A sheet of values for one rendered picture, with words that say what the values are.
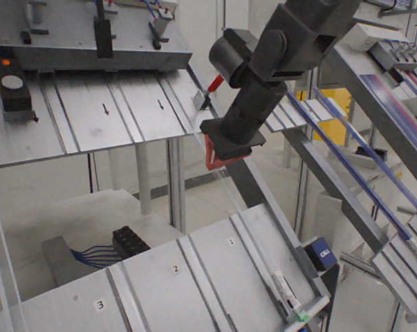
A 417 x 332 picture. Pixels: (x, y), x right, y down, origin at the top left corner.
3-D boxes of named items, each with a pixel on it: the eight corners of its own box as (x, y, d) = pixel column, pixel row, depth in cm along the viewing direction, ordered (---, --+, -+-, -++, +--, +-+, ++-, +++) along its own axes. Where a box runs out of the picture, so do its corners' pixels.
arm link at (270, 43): (288, 41, 31) (327, 45, 36) (229, -17, 34) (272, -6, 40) (236, 120, 39) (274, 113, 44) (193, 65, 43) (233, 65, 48)
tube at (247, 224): (303, 318, 44) (308, 317, 43) (298, 323, 43) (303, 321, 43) (167, 83, 60) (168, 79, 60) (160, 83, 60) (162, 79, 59)
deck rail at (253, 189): (307, 301, 55) (332, 296, 50) (301, 306, 54) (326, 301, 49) (161, 39, 75) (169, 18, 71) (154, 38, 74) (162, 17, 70)
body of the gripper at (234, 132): (196, 128, 46) (215, 93, 40) (241, 121, 52) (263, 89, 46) (216, 159, 43) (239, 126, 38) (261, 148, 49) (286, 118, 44)
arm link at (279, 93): (274, 89, 35) (299, 86, 39) (242, 54, 38) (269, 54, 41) (247, 127, 40) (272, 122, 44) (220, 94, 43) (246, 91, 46)
